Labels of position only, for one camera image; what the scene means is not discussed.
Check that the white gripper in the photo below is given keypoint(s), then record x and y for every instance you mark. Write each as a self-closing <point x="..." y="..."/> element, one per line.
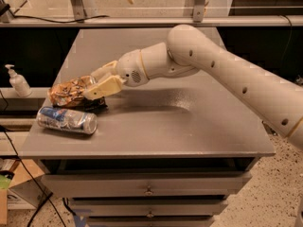
<point x="131" y="67"/>

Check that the orange soda can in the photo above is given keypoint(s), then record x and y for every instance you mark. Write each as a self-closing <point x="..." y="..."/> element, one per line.
<point x="69" y="94"/>

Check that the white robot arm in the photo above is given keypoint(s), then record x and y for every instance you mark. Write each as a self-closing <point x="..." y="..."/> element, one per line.
<point x="186" y="51"/>

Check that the blue silver redbull can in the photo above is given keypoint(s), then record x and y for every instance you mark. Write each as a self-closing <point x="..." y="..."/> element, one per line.
<point x="67" y="120"/>

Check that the black snack packet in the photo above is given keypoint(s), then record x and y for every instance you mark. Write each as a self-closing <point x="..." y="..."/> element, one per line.
<point x="84" y="105"/>

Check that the white pump dispenser bottle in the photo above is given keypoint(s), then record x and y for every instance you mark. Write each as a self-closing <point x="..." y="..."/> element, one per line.
<point x="18" y="82"/>

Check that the grey drawer cabinet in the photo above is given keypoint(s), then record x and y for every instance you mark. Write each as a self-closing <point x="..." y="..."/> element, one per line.
<point x="182" y="125"/>

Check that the top grey drawer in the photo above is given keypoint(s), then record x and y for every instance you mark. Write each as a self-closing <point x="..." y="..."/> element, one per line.
<point x="146" y="185"/>

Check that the grey drawer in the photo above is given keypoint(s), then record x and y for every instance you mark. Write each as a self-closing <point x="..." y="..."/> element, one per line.
<point x="148" y="207"/>
<point x="151" y="222"/>
<point x="146" y="185"/>

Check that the middle grey drawer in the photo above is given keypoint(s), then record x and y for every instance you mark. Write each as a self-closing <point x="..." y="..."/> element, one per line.
<point x="148" y="207"/>

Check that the cardboard box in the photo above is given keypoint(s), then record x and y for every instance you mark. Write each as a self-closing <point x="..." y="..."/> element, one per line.
<point x="25" y="192"/>

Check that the green object on box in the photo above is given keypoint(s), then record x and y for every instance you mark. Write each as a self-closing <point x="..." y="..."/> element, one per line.
<point x="5" y="178"/>

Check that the bottom grey drawer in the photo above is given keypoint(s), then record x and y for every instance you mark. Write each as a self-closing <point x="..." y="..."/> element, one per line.
<point x="151" y="222"/>

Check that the grey metal bracket left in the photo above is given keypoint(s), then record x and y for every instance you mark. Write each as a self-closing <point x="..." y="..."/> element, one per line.
<point x="83" y="9"/>

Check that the grey metal bracket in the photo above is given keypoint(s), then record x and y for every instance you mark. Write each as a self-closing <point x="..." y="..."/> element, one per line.
<point x="83" y="9"/>
<point x="195" y="9"/>

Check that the grey metal bracket right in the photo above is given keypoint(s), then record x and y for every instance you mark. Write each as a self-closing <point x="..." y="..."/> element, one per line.
<point x="195" y="9"/>

